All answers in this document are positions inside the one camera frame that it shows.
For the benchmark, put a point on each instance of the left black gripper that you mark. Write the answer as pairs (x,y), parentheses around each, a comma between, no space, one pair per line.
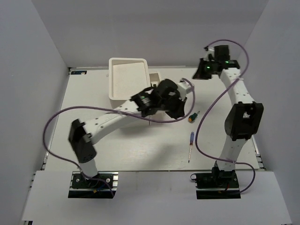
(179,112)

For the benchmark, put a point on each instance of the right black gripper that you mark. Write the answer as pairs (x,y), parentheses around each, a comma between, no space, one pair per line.
(200,74)

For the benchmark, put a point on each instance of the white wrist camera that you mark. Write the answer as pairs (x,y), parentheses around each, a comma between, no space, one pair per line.
(209,53)
(184,88)

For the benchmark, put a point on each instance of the white drawer cabinet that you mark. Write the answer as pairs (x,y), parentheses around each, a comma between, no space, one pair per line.
(127,77)

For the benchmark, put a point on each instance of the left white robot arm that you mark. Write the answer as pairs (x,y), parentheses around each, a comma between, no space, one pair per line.
(84,135)

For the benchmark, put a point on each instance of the white drawer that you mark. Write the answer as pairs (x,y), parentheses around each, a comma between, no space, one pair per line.
(155,78)

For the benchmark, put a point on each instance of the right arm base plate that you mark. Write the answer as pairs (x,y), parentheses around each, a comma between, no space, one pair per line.
(208,188)

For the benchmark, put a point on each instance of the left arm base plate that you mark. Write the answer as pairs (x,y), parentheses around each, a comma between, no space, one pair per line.
(93,189)

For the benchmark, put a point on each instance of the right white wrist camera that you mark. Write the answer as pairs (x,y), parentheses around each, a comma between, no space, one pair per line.
(209,53)

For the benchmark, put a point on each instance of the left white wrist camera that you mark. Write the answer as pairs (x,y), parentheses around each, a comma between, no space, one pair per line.
(184,88)

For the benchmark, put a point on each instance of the green orange stubby screwdriver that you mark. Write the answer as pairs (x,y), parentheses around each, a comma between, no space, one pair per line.
(192,117)

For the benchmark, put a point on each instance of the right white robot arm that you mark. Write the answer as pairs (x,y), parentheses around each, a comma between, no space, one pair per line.
(245,115)

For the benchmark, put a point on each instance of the blue red precision screwdriver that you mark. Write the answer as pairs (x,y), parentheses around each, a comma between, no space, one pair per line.
(191,141)

